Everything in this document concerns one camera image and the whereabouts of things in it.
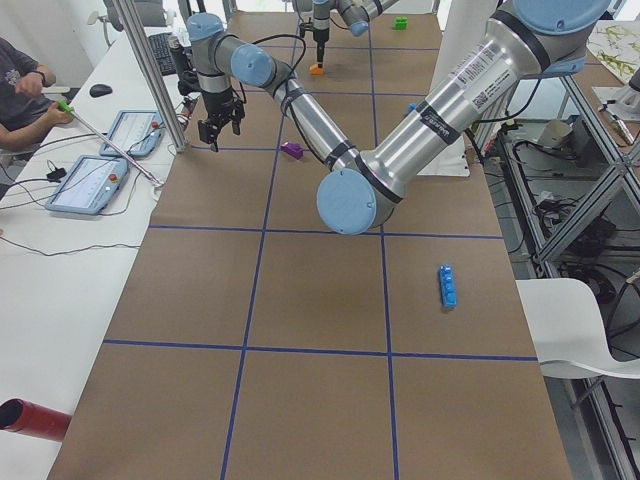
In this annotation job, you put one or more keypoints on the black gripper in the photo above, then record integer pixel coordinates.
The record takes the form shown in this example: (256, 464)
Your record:
(318, 36)
(218, 104)

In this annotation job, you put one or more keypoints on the orange trapezoid block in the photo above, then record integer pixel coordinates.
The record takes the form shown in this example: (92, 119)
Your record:
(316, 70)

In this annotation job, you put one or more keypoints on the purple trapezoid block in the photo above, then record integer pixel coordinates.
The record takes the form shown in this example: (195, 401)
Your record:
(292, 149)

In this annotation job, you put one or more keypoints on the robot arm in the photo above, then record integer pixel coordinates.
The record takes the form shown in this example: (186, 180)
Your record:
(523, 39)
(357, 16)

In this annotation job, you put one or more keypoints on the black water bottle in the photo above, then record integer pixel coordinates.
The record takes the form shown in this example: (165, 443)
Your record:
(180, 59)

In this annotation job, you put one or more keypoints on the far blue teach pendant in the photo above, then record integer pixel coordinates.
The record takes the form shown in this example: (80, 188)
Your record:
(138, 132)

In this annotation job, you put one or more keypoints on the blue teach pendant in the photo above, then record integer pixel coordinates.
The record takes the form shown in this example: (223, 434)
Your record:
(138, 132)
(89, 186)

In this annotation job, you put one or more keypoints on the green block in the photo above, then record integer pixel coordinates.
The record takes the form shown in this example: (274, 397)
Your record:
(400, 23)

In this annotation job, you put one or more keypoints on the black keyboard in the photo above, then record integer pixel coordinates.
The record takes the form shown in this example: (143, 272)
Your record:
(161, 52)

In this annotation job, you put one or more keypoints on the black computer mouse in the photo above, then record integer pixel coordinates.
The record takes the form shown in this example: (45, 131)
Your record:
(100, 90)

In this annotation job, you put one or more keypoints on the near blue teach pendant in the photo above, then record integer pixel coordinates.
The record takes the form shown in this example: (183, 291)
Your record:
(89, 186)

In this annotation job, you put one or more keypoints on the black power adapter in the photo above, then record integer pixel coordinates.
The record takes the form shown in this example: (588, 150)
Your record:
(56, 175)

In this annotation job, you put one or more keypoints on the seated person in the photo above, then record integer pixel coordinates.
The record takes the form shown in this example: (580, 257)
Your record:
(27, 115)

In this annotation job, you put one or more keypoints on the long blue studded block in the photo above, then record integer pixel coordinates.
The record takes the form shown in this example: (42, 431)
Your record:
(447, 284)

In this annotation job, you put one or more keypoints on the red cardboard tube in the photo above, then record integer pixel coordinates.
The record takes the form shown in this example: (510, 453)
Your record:
(30, 419)

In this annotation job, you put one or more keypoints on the white plastic chair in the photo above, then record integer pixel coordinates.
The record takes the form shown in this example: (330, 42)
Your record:
(567, 330)

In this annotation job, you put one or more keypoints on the aluminium frame post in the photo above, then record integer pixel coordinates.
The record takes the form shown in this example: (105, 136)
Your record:
(133, 26)

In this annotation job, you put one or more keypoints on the green handled reach stick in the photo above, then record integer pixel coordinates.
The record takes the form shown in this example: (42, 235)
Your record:
(156, 182)

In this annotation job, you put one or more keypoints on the aluminium side frame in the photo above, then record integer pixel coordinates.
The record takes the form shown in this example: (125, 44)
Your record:
(564, 175)

